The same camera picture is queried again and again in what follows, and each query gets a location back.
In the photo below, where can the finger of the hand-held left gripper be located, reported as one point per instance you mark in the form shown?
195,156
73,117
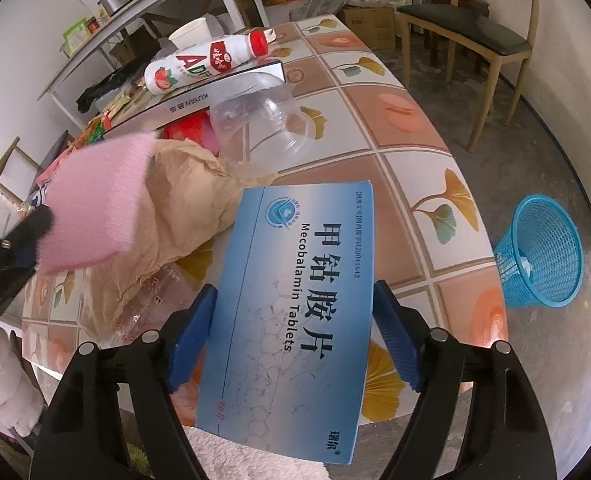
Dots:
25,262
28,227

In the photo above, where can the blue medicine box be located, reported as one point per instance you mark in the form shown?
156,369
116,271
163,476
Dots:
295,280

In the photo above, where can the red plastic container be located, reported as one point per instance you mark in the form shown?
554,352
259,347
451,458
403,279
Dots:
190,127

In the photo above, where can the green printed pouch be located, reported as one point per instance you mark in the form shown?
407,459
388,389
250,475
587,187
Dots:
76,34

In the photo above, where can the cream fuzzy robe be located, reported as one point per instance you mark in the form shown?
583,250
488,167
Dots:
255,460

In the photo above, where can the red jar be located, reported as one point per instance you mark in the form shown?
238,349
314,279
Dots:
93,25

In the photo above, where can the brown crumpled paper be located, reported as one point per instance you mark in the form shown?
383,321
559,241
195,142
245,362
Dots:
185,210

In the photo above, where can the white crumpled tissue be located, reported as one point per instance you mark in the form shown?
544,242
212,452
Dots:
524,263

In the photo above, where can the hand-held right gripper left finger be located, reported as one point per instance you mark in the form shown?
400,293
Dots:
195,330

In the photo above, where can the light wooden chair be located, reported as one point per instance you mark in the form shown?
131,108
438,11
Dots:
18,147

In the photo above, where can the pink snack packet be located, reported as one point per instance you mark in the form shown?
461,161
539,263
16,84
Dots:
48,175

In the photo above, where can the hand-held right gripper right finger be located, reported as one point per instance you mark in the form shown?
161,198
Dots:
395,340

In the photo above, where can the white metal shelf table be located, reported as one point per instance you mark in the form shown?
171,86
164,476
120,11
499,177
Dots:
125,20

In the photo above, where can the grey plastic bag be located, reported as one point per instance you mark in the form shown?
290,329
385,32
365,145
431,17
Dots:
320,0

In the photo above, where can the yellow snack packet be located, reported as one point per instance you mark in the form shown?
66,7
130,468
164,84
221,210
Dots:
125,102

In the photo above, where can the blue plastic wastebasket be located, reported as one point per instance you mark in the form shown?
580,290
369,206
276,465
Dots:
535,260

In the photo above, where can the grey packaging box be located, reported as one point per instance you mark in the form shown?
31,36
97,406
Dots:
185,102

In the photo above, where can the clear plastic wrapper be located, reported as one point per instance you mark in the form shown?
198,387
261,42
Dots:
150,300

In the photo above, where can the white yogurt drink bottle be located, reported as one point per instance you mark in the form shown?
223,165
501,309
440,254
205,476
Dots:
195,62

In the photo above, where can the wooden chair with dark seat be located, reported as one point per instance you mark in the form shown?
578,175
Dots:
470,30

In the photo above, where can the white mattress with blue border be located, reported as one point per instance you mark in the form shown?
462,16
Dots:
550,35

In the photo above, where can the white paper cup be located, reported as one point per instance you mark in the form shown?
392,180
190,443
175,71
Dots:
190,32

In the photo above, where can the floral patterned tablecloth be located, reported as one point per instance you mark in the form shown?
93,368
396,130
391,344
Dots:
375,125

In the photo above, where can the pink sponge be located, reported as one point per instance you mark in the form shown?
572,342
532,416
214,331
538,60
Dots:
95,200

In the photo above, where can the clear plastic cup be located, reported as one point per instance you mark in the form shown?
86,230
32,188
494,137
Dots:
255,120

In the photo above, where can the person's left hand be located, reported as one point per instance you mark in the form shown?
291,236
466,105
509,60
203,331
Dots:
10,385

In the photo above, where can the black cloth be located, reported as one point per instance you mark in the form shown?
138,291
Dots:
100,90

